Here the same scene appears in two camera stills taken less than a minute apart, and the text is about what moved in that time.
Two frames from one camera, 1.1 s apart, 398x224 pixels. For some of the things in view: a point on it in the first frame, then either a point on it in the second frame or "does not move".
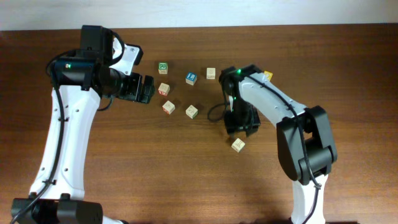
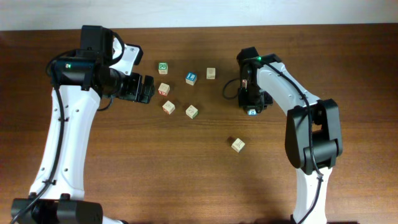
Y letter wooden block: (238, 145) does not move
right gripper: (250, 126) -> (265, 99)
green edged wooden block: (191, 111) does not move
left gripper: (132, 90) does not move
